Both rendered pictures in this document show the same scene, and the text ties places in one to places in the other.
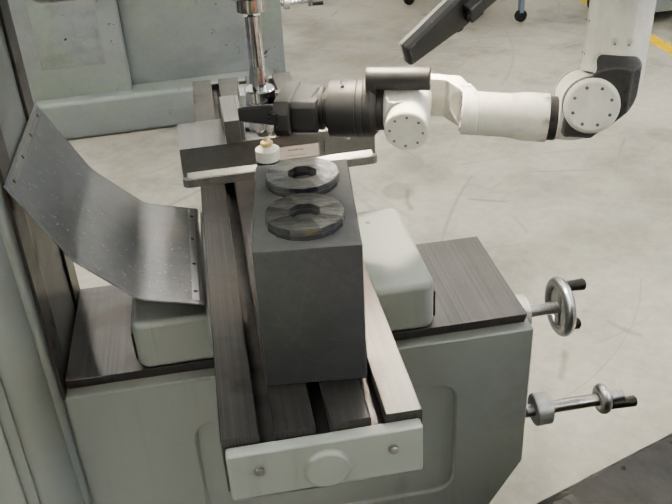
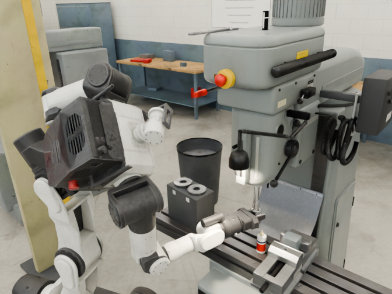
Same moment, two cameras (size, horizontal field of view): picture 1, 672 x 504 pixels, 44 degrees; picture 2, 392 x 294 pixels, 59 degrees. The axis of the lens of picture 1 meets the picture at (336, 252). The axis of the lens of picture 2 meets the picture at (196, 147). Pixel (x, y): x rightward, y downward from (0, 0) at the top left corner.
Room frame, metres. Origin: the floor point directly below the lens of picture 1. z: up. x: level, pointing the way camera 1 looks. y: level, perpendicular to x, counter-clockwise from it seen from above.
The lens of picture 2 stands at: (2.01, -0.90, 1.99)
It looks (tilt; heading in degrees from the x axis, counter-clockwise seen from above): 23 degrees down; 139
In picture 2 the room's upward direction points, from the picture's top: 2 degrees counter-clockwise
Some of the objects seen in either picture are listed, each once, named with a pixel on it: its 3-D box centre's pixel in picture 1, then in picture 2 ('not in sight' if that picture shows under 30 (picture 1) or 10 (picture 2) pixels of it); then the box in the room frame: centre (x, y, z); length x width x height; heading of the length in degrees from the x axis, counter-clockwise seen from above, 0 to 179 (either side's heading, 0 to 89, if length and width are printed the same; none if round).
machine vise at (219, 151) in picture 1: (274, 131); (287, 256); (1.41, 0.10, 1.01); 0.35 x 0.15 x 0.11; 100
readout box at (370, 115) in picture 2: not in sight; (379, 101); (1.52, 0.45, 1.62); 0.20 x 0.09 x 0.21; 98
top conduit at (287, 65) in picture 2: not in sight; (307, 61); (1.37, 0.16, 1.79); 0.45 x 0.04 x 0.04; 98
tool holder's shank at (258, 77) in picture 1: (255, 52); (256, 197); (1.23, 0.10, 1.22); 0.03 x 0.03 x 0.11
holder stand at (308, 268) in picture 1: (309, 262); (190, 202); (0.87, 0.03, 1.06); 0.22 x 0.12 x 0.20; 2
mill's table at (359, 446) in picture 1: (270, 209); (263, 259); (1.28, 0.11, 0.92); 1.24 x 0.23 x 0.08; 8
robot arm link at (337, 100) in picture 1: (319, 109); (238, 222); (1.21, 0.01, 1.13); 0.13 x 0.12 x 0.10; 169
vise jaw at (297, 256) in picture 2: not in sight; (284, 253); (1.41, 0.07, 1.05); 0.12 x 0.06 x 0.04; 10
